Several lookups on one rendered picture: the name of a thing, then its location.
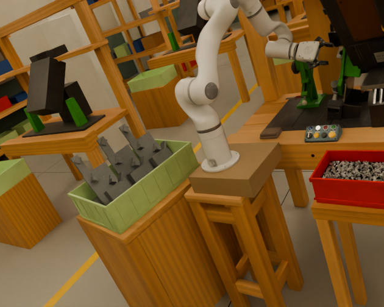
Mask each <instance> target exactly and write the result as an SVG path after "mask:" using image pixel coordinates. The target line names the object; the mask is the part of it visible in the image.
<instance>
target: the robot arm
mask: <svg viewBox="0 0 384 307"><path fill-rule="evenodd" d="M239 8H240V9H241V10H242V12H243V13H244V15H245V16H246V18H247V19H248V20H249V22H250V23H251V24H252V26H253V27H254V29H255V30H256V31H257V33H258V34H259V35H260V36H262V37H266V36H268V35H269V34H270V33H271V32H273V31H274V32H275V34H276V35H277V37H278V40H277V41H269V42H267V44H266V47H265V55H266V57H268V58H281V59H288V60H297V61H300V62H304V63H307V64H308V68H309V69H313V68H315V67H317V66H319V65H329V63H328V61H323V60H320V61H318V60H317V59H318V55H319V51H320V48H321V47H323V46H325V47H330V48H333V47H334V45H333V43H329V42H325V41H324V40H323V39H322V38H321V37H317V38H316V39H315V40H314V41H304V42H300V43H293V34H292V33H291V31H290V30H289V28H288V26H287V25H286V24H285V23H283V22H281V21H272V19H271V18H270V17H269V15H268V14H267V12H266V10H265V9H264V7H263V6H262V4H261V2H260V1H259V0H202V1H201V2H200V3H199V5H198V7H197V11H198V14H199V16H200V17H201V18H202V19H205V20H209V21H208V22H207V24H206V25H205V26H204V28H203V29H202V31H201V32H200V35H199V38H198V41H197V46H196V55H195V57H196V63H197V65H198V74H197V77H190V78H185V79H182V80H180V81H179V82H178V83H177V85H176V87H175V95H176V99H177V102H178V103H179V105H180V107H181V108H182V109H183V111H184V112H185V113H186V114H187V115H188V116H189V117H190V118H191V120H192V121H193V123H194V126H195V128H196V131H197V134H198V137H199V140H200V142H201V145H202V148H203V151H204V154H205V157H206V159H205V160H204V161H203V162H202V164H201V167H202V169H203V170H204V171H205V172H219V171H223V170H225V169H228V168H230V167H232V166H233V165H234V164H236V163H237V162H238V161H239V159H240V155H239V153H238V152H236V151H234V150H230V148H229V145H228V142H227V139H226V135H225V133H224V129H223V127H222V124H221V120H220V118H219V115H218V114H217V112H216V111H215V110H214V109H213V108H211V106H209V104H211V103H212V102H214V101H215V100H216V98H217V97H218V94H219V79H218V71H217V57H218V51H219V47H220V44H221V40H222V38H223V36H224V34H225V32H226V30H227V29H228V28H229V26H230V25H231V24H232V23H233V21H234V20H235V18H236V16H237V14H238V11H239ZM319 41H321V42H320V43H319ZM311 63H312V64H314V65H311Z"/></svg>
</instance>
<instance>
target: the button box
mask: <svg viewBox="0 0 384 307"><path fill-rule="evenodd" d="M317 126H320V129H319V130H316V127H317ZM327 126H328V128H327V129H324V128H323V127H324V125H315V126H312V127H313V128H312V130H309V129H308V128H309V127H310V126H307V128H306V132H305V140H304V141H305V142H306V143H314V142H337V141H338V140H339V139H340V137H341V135H342V132H343V130H342V128H341V127H340V125H339V124H337V125H335V126H336V127H335V128H334V129H332V128H331V126H332V125H327ZM324 132H326V134H327V136H326V137H325V138H323V137H322V136H321V134H322V133H324ZM330 132H335V134H336V135H335V137H333V138H330V137H329V133H330ZM307 133H311V134H312V137H311V138H307V137H306V134H307ZM315 133H319V137H318V138H315V137H314V134H315Z"/></svg>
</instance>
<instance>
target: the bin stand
mask: <svg viewBox="0 0 384 307"><path fill-rule="evenodd" d="M311 211H312V214H313V218H314V219H316V223H317V226H318V230H319V235H320V238H321V242H322V246H323V249H324V254H325V258H326V261H327V265H328V268H329V273H330V277H331V281H332V284H333V289H334V292H335V297H336V301H337V304H338V307H353V306H352V301H351V297H350V293H349V288H348V285H347V280H346V275H345V271H344V267H343V262H342V259H341V254H340V249H339V246H338V241H337V238H336V233H335V228H334V224H333V221H337V224H338V229H339V233H340V238H341V243H342V246H343V251H344V256H345V259H346V264H347V269H348V273H349V278H350V283H351V286H352V291H353V294H354V299H355V303H356V304H359V305H364V306H365V305H366V301H367V295H366V289H365V286H364V281H363V275H362V271H361V266H360V260H359V257H358V252H357V246H356V242H355V236H354V231H353V228H352V223H355V224H366V225H377V226H383V227H384V209H378V208H366V207H359V206H347V205H335V204H329V203H318V202H317V201H316V200H314V202H313V204H312V206H311Z"/></svg>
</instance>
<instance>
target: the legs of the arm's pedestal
mask: <svg viewBox="0 0 384 307"><path fill-rule="evenodd" d="M188 202H189V201H188ZM189 204H190V207H191V209H192V211H193V214H194V216H195V218H196V220H197V223H198V225H199V228H200V229H201V232H202V235H203V237H204V239H205V241H206V244H207V246H208V249H209V251H210V253H211V255H212V258H213V260H214V262H215V265H216V267H217V270H218V272H219V274H220V276H221V279H222V282H223V283H224V286H225V288H226V291H227V293H228V295H229V297H230V300H231V302H232V305H233V307H250V305H251V304H250V303H249V300H248V297H247V295H251V296H254V297H258V298H262V299H264V300H265V303H266V306H267V307H286V305H285V302H284V299H283V296H282V293H281V290H282V288H283V286H284V284H285V282H287V284H288V287H289V289H292V290H295V291H300V290H301V289H302V287H303V284H304V280H303V278H302V274H301V271H300V267H299V264H298V261H297V258H296V254H295V251H294V247H293V243H292V241H291V237H290V234H289V231H288V227H287V225H286V221H285V217H284V215H283V211H282V207H281V204H280V201H279V197H278V195H277V191H276V187H275V184H274V181H273V178H272V175H270V176H269V178H268V179H267V181H266V182H265V184H264V185H263V186H262V187H261V189H260V190H259V192H258V193H257V195H256V196H255V198H252V197H249V198H248V199H247V200H246V202H245V203H244V205H243V206H231V205H224V206H225V207H222V206H218V205H219V204H213V203H201V202H189ZM261 206H262V208H263V211H264V214H265V217H266V220H267V223H268V227H269V230H270V232H271V236H272V239H273V241H274V245H275V247H276V250H277V251H276V252H275V251H271V250H267V249H266V247H265V243H264V241H263V238H262V235H261V232H260V229H259V227H258V224H257V220H256V218H255V216H256V214H257V213H258V211H259V209H260V208H261ZM218 222H221V223H226V224H232V227H233V229H234V232H235V234H236V237H237V240H238V242H239V245H240V247H241V250H242V253H243V256H242V257H241V259H240V261H239V262H238V264H237V265H236V267H235V265H234V263H233V260H232V257H231V255H230V252H229V250H228V248H227V245H226V242H225V240H224V237H223V235H222V233H221V230H220V227H219V225H218ZM272 264H275V265H278V268H277V270H276V272H275V273H274V270H273V268H272ZM248 270H249V271H250V273H251V276H252V279H253V280H255V281H258V283H255V282H252V281H247V280H244V277H245V275H246V274H247V272H248Z"/></svg>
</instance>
